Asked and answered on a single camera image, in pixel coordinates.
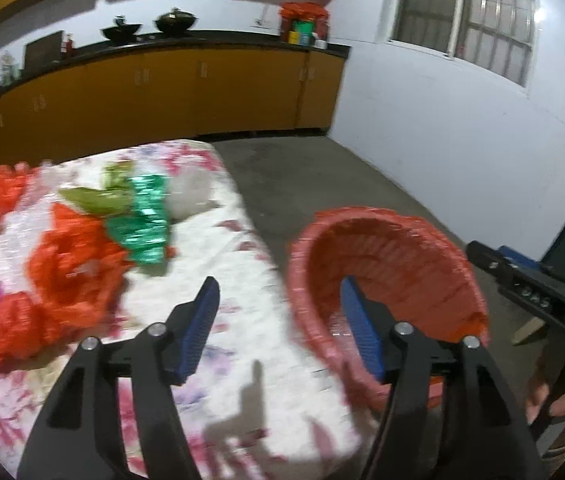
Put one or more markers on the glass jar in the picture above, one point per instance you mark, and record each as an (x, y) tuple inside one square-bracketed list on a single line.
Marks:
[(8, 67)]

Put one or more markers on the green foil wrapper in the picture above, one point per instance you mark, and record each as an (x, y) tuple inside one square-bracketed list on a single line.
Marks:
[(145, 225)]

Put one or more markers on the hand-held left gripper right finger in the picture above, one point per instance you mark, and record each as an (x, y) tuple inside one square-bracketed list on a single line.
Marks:
[(360, 325)]

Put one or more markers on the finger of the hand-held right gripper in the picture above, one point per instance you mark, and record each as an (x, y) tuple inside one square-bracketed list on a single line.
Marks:
[(487, 260)]

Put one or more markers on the floral tablecloth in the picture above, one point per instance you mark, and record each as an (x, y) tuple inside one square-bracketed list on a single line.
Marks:
[(242, 280)]

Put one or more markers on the red woven plastic basket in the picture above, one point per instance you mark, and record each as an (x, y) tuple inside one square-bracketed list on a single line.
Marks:
[(412, 260)]

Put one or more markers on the barred window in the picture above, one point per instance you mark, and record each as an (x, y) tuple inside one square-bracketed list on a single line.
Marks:
[(462, 15)]

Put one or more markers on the yellow lower kitchen cabinets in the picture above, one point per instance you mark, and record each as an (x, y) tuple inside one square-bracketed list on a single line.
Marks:
[(162, 95)]

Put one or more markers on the red bottle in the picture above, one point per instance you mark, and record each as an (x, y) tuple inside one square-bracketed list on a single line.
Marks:
[(68, 46)]

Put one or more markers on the small white bowl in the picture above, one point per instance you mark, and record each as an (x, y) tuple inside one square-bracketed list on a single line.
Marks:
[(319, 43)]

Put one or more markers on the red bag on countertop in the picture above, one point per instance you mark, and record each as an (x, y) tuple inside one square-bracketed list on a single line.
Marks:
[(305, 11)]

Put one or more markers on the green container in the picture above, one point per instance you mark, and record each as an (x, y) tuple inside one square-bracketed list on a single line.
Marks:
[(304, 32)]

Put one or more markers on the black kitchen countertop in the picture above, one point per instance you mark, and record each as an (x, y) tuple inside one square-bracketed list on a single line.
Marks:
[(212, 40)]

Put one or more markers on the person's right hand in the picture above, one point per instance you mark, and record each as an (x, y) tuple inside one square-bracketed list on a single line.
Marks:
[(536, 395)]

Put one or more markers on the black wok with lid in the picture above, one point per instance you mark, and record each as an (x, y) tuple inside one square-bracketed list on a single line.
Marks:
[(176, 22)]

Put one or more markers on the yellow cup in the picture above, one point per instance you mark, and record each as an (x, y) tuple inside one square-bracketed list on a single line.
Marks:
[(293, 37)]

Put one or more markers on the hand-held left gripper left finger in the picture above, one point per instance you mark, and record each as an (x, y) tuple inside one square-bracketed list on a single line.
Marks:
[(200, 330)]

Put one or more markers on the white wall socket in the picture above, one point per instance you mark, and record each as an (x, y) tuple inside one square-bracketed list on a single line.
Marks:
[(259, 22)]

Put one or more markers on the white plastic bag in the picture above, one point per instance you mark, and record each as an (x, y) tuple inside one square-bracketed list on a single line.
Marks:
[(190, 195)]

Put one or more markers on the dark brown board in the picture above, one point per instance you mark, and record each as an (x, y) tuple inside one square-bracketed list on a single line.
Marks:
[(45, 47)]

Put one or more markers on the large red plastic bag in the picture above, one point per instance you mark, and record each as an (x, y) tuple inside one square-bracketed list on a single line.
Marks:
[(75, 265)]

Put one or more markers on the yellow-green plastic bag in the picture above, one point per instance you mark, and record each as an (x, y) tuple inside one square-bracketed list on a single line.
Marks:
[(97, 200)]

